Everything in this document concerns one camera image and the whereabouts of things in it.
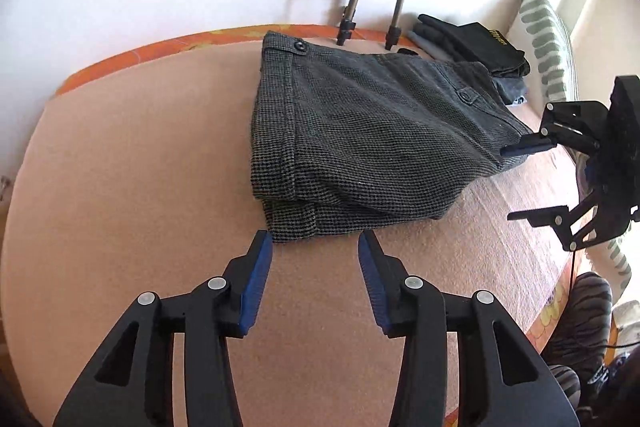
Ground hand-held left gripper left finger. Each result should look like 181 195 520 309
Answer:
52 230 274 427

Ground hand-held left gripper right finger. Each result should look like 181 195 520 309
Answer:
358 229 583 427

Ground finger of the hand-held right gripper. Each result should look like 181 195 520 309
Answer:
500 101 611 158
507 193 608 252

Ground grey checked pants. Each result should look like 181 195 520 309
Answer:
249 31 535 244

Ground black folded garment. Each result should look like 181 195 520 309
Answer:
417 13 531 78

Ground person's striped trouser leg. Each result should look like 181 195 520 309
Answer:
542 272 617 410

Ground pink bed blanket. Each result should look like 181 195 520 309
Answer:
2 38 596 427

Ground grey folded cloth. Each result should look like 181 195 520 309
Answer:
404 26 453 58

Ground orange patterned bed sheet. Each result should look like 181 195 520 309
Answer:
52 24 583 355

